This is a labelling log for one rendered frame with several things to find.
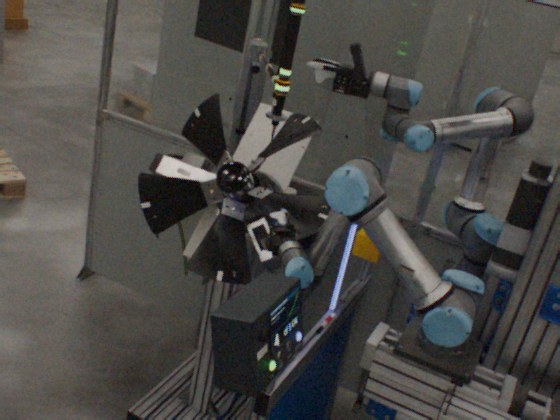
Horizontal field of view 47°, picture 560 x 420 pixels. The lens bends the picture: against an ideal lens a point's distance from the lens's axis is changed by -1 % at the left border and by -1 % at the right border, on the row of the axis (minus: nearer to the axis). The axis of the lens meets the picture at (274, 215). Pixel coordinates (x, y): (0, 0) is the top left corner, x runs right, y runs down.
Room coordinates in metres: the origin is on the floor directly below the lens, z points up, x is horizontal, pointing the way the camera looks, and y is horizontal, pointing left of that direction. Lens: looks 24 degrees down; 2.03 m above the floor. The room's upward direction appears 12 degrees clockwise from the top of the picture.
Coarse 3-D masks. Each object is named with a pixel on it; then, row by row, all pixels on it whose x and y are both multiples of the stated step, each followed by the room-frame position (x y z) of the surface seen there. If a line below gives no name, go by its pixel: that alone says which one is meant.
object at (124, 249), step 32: (128, 128) 3.16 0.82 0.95; (128, 160) 3.15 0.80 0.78; (96, 192) 3.22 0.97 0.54; (128, 192) 3.15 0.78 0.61; (96, 224) 3.22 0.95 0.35; (128, 224) 3.14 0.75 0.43; (192, 224) 3.00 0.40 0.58; (96, 256) 3.21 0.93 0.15; (128, 256) 3.13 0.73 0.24; (160, 256) 3.06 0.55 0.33; (352, 256) 2.69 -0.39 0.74; (448, 256) 2.54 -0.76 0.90; (160, 288) 3.05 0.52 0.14; (192, 288) 2.98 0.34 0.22; (320, 288) 2.73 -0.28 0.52; (384, 288) 2.62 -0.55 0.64; (352, 352) 2.65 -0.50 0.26; (352, 384) 2.63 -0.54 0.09
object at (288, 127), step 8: (288, 120) 2.35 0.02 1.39; (312, 120) 2.26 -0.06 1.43; (288, 128) 2.29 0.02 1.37; (296, 128) 2.26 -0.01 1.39; (304, 128) 2.23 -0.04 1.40; (312, 128) 2.22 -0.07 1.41; (320, 128) 2.20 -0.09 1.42; (280, 136) 2.27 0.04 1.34; (288, 136) 2.22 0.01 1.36; (296, 136) 2.20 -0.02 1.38; (304, 136) 2.18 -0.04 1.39; (272, 144) 2.24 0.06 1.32; (280, 144) 2.20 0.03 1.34; (288, 144) 2.17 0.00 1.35; (264, 152) 2.22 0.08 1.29; (272, 152) 2.17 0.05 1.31
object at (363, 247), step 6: (360, 234) 2.19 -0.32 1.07; (360, 240) 2.19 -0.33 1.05; (366, 240) 2.18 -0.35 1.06; (354, 246) 2.19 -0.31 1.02; (360, 246) 2.19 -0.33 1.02; (366, 246) 2.18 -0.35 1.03; (372, 246) 2.17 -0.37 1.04; (354, 252) 2.19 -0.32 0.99; (360, 252) 2.18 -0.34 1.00; (366, 252) 2.18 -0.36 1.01; (372, 252) 2.17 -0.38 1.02; (378, 252) 2.16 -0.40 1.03; (366, 258) 2.17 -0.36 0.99; (372, 258) 2.17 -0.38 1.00; (378, 258) 2.18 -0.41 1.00
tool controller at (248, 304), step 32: (256, 288) 1.37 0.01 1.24; (288, 288) 1.37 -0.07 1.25; (224, 320) 1.22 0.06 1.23; (256, 320) 1.21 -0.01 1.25; (288, 320) 1.34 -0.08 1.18; (224, 352) 1.21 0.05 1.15; (256, 352) 1.19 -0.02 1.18; (288, 352) 1.33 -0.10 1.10; (224, 384) 1.21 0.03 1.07; (256, 384) 1.18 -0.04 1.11
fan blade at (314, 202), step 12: (276, 192) 2.12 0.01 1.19; (276, 204) 2.03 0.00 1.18; (288, 204) 2.04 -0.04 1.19; (300, 204) 2.05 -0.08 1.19; (312, 204) 2.07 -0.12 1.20; (324, 204) 2.07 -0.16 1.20; (300, 216) 1.99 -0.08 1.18; (312, 216) 2.00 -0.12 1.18; (300, 228) 1.94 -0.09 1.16; (312, 228) 1.95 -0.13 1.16
